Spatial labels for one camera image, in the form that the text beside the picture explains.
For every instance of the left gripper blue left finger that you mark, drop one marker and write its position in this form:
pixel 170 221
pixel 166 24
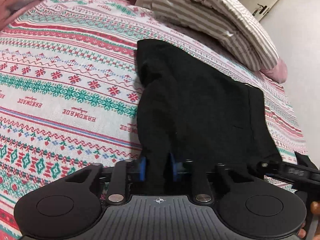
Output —
pixel 122 177

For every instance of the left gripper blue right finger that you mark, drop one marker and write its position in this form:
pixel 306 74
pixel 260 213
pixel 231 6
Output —
pixel 187 179

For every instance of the black pants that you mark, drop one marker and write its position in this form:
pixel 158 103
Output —
pixel 190 110

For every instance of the person right hand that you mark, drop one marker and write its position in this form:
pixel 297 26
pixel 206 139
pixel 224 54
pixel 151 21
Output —
pixel 314 207

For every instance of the patterned nordic bed sheet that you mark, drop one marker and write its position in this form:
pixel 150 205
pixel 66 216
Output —
pixel 69 92

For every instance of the striped beige folded blanket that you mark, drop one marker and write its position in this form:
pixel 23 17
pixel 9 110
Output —
pixel 215 20

